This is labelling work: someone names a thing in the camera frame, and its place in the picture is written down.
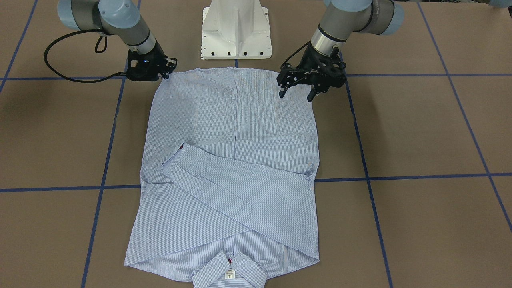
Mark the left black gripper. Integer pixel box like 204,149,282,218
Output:
277,42,347,103

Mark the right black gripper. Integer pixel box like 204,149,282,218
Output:
126,42,178,81

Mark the light blue striped shirt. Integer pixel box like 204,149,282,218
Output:
124,67,320,288

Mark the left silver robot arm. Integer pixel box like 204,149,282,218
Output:
276,0,405,102

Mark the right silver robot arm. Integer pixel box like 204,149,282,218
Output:
57,0,178,81

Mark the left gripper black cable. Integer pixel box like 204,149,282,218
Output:
282,42,310,70

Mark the white camera mast pedestal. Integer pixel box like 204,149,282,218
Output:
200,0,273,60

